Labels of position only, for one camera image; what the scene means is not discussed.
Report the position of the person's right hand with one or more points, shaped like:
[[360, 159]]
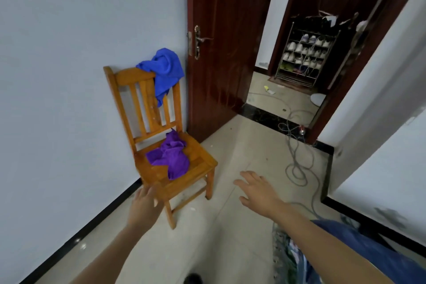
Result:
[[259, 194]]

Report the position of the person's left hand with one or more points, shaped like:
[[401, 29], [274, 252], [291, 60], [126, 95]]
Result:
[[144, 209]]

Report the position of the purple cloth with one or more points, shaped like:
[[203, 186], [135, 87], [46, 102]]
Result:
[[173, 157]]

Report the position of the blue cloth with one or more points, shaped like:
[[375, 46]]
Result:
[[166, 67]]

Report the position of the person's right forearm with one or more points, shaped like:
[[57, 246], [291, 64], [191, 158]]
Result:
[[326, 250]]

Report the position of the person's left forearm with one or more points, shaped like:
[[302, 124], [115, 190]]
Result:
[[113, 257]]

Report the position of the person's black left shoe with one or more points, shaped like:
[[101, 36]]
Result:
[[193, 279]]

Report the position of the wooden chair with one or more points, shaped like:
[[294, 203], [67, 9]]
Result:
[[186, 174]]

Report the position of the red drink can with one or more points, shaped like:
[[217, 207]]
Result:
[[302, 130]]

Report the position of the small yellow white packet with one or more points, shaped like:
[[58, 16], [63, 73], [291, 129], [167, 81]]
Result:
[[269, 90]]

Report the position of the white standing fan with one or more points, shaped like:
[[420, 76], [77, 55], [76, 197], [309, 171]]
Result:
[[318, 99]]

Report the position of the rows of white shoes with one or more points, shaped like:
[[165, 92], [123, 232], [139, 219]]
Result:
[[306, 50]]

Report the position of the dark brown wooden door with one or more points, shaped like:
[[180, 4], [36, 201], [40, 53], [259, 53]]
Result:
[[226, 44]]

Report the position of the dark brown door frame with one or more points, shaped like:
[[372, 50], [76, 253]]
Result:
[[332, 107]]

